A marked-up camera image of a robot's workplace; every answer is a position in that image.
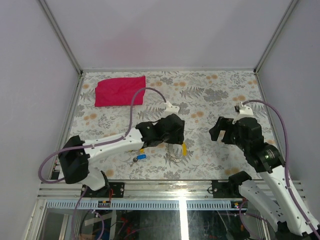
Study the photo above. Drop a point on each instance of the white slotted cable duct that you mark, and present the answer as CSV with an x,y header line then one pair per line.
x,y
117,204

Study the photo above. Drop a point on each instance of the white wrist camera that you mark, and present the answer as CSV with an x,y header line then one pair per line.
x,y
242,112
171,109

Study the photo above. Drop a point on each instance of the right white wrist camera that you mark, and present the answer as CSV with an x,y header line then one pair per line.
x,y
242,112

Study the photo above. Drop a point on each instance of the blue tag key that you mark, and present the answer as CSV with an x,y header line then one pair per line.
x,y
138,158

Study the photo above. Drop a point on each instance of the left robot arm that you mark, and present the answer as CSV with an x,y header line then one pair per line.
x,y
77,156

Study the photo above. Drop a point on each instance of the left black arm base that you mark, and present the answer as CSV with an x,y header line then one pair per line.
x,y
116,188

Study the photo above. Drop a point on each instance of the pink folded cloth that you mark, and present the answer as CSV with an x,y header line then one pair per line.
x,y
118,92

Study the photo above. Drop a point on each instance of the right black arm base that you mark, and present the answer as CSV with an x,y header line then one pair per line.
x,y
221,189

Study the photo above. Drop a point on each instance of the aluminium front rail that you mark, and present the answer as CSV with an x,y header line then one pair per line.
x,y
137,190

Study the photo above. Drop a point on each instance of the left aluminium frame post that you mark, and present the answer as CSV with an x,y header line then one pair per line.
x,y
59,35

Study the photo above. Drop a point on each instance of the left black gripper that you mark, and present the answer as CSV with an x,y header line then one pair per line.
x,y
178,137

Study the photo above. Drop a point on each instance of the aluminium frame post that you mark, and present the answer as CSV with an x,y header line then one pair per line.
x,y
281,25
59,35

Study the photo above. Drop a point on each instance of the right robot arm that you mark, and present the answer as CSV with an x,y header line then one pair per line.
x,y
287,214

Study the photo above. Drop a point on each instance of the right aluminium frame post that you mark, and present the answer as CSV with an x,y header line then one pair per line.
x,y
281,25

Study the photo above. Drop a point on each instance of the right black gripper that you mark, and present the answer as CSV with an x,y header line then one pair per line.
x,y
222,123

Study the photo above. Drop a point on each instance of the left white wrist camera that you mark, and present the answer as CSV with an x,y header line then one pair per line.
x,y
171,109

